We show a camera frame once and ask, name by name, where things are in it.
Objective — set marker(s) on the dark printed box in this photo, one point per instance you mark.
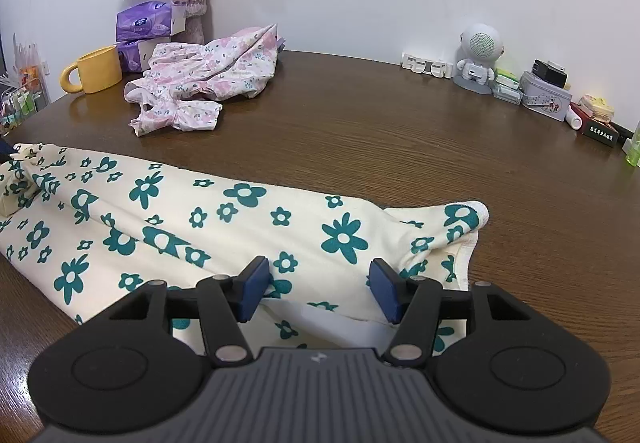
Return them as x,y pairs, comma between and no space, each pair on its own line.
602,133

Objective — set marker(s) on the cream teal floral garment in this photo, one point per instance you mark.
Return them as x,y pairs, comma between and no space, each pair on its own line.
200,203

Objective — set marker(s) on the green bottle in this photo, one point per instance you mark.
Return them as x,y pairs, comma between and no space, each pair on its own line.
634,148

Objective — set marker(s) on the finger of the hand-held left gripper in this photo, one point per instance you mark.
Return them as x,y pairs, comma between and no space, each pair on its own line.
5,150

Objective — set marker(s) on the white tube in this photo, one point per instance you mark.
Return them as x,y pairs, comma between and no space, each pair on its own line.
574,117

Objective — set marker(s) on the small purple tissue pack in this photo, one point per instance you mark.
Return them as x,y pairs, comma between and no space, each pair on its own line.
132,55

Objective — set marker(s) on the clear desk organizer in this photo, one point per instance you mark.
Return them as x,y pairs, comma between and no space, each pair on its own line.
22,88

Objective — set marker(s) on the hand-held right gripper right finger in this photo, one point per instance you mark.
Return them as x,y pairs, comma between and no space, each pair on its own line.
385,290

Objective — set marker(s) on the white power strip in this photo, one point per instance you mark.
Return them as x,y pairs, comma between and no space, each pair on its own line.
425,65

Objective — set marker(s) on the white robot-shaped speaker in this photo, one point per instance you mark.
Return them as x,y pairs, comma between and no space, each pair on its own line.
477,48

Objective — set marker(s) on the yellow mug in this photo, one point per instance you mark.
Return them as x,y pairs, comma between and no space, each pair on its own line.
100,70

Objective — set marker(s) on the large purple tissue pack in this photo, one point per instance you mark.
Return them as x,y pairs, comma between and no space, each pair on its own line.
145,20

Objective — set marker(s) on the yellow wrapped item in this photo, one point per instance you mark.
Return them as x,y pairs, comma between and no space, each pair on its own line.
597,107

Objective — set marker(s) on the black charger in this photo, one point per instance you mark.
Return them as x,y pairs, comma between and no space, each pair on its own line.
550,72

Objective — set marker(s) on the green white packets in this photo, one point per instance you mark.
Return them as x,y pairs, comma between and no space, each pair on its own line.
507,85

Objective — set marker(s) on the pink floral garment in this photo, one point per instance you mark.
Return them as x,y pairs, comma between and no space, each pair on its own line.
215,68

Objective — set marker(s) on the grey tin box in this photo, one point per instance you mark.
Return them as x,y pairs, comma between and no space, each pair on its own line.
545,98

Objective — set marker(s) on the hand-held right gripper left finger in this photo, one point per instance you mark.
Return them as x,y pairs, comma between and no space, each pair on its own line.
255,288

